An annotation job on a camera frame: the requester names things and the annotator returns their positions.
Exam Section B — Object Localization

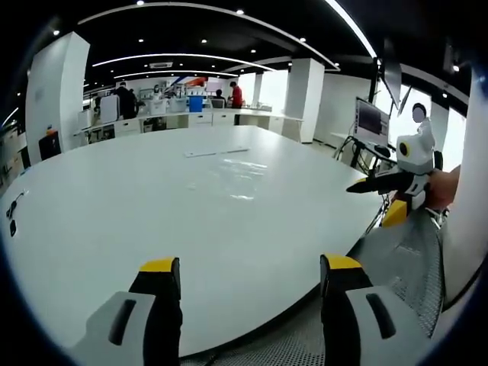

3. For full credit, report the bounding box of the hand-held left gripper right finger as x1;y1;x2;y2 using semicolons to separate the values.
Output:
319;253;432;366

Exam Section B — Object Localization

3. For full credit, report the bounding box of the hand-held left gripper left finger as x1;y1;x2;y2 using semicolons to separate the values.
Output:
71;257;183;366

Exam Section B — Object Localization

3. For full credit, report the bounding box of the clear food packaging bag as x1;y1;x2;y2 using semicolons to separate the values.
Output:
213;157;268;178

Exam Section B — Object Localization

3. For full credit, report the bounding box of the person's right hand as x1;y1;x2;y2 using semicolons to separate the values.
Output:
425;166;463;211

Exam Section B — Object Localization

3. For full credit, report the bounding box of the computer monitor on stand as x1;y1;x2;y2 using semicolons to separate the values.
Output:
353;96;392;148

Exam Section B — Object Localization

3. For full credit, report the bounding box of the hanging dark screen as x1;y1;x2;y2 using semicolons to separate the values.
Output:
382;37;404;111

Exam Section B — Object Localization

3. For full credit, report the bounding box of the white flat strip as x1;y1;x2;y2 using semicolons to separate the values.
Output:
183;147;252;159

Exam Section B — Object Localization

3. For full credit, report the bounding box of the black chair orange trim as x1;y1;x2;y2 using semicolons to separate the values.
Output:
38;129;62;162

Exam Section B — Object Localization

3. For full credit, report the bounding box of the white counter desk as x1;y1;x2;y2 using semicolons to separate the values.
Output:
74;106;306;144

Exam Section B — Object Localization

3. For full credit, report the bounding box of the black cable with plug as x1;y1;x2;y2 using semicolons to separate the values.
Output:
5;189;28;238

